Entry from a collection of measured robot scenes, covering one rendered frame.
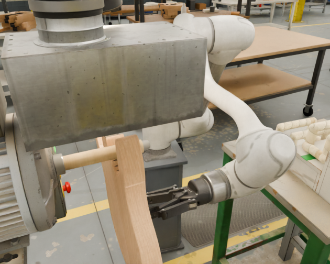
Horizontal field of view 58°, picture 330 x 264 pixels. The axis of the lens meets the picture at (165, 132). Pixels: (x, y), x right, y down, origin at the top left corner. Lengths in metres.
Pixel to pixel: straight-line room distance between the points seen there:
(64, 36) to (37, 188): 0.27
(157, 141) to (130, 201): 0.95
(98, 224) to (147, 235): 1.64
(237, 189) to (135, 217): 0.33
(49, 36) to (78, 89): 0.08
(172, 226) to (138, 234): 1.28
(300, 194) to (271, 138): 0.46
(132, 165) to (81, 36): 0.27
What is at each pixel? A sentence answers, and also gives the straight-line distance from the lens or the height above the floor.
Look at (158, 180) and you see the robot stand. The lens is 1.67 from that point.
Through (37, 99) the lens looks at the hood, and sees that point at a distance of 0.46.
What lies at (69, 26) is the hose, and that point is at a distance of 0.46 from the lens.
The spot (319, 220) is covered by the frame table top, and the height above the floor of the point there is 0.93.
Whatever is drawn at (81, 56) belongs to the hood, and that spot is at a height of 1.52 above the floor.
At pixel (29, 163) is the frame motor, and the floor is 1.33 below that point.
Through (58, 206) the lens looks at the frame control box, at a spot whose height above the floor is 0.97.
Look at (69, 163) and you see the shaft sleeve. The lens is 0.68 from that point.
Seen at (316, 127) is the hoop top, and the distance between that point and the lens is 1.18.
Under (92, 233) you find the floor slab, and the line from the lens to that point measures 2.25.
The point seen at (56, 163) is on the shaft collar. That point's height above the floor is 1.26.
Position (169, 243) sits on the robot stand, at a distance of 2.05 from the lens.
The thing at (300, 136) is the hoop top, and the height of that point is 1.04.
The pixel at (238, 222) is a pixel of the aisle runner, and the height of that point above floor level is 0.00.
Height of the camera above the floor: 1.63
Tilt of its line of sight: 29 degrees down
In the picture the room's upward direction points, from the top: straight up
